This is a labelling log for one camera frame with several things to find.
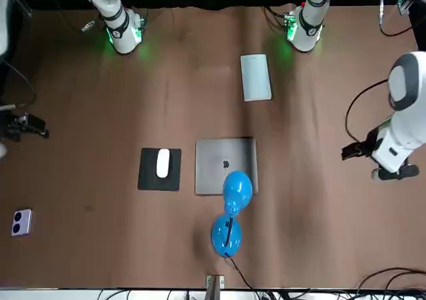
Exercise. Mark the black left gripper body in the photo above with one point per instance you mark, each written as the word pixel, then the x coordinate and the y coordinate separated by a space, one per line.
pixel 371 145

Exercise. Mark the silver grey laptop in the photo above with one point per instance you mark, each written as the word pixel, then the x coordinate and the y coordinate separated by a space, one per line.
pixel 213 160

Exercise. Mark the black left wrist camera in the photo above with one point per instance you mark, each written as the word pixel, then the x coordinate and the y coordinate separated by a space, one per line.
pixel 399 173

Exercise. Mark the blue desk lamp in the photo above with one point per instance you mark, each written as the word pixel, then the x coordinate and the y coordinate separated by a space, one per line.
pixel 226 237

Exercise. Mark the purple flip phone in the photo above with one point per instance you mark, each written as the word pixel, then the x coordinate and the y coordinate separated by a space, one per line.
pixel 21 223

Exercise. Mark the black square mouse pad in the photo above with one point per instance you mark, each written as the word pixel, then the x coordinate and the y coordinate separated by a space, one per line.
pixel 148 177

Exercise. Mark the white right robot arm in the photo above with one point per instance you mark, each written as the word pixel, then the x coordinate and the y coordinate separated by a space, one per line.
pixel 116 24

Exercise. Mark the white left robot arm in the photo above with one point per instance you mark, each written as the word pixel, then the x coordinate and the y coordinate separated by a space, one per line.
pixel 406 133

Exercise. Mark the white computer mouse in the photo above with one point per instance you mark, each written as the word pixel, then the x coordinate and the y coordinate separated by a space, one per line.
pixel 163 163

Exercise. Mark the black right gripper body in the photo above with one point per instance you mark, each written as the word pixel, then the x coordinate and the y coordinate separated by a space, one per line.
pixel 13 127

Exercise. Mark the grey aluminium post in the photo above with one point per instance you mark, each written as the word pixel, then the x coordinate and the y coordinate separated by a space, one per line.
pixel 214 286

